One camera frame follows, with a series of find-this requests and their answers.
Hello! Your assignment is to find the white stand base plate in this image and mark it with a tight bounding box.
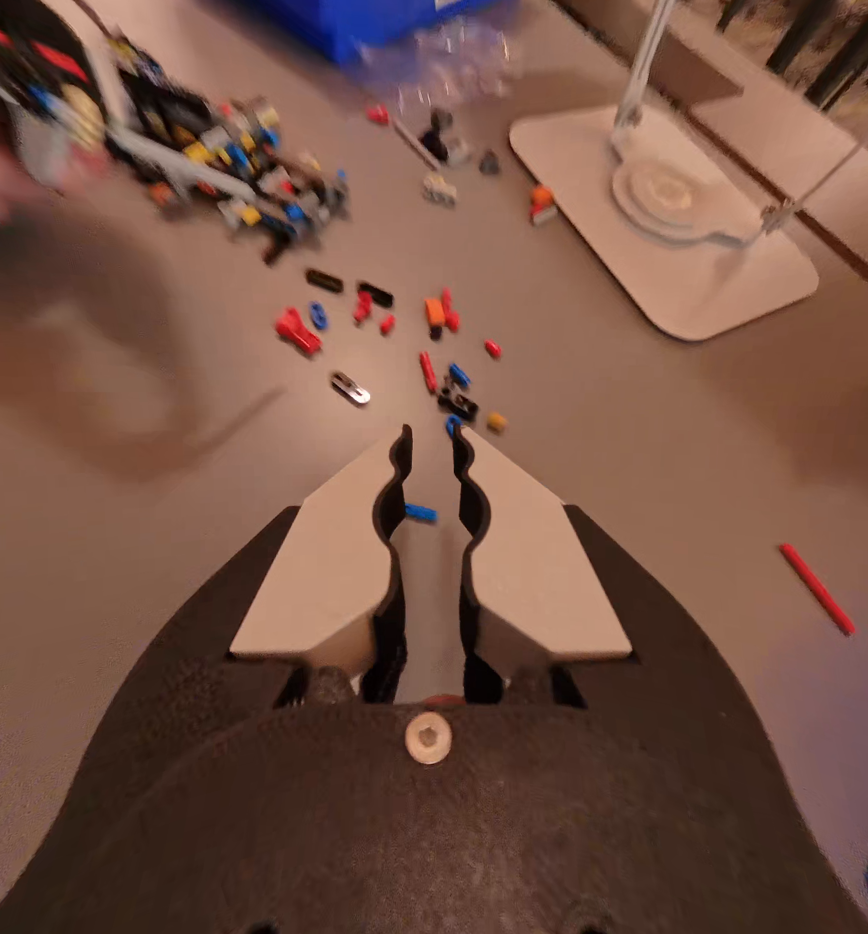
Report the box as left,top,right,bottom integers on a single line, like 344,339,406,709
508,0,868,342

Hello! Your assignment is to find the long thin red lego axle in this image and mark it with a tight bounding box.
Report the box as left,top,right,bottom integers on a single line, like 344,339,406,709
779,542,858,637

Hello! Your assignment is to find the blue storage bin white label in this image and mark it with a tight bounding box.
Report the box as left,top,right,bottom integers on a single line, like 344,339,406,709
240,0,518,67

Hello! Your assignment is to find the black and grey lego bracket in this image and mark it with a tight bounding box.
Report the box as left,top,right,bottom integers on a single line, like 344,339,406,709
418,109,471,167

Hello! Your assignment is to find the short grey lego axle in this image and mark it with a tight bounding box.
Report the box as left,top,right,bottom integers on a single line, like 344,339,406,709
392,117,442,170

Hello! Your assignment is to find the large lego technic chassis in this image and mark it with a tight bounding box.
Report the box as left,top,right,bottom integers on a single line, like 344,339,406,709
0,0,351,267

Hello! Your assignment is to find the pile of clear plastic bags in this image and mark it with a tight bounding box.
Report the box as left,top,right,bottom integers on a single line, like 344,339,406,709
357,18,530,118

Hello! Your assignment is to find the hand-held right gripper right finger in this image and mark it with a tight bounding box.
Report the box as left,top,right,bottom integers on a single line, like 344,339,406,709
452,425,634,705

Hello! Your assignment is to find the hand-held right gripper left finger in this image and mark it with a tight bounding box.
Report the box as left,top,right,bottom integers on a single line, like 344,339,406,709
228,423,414,705

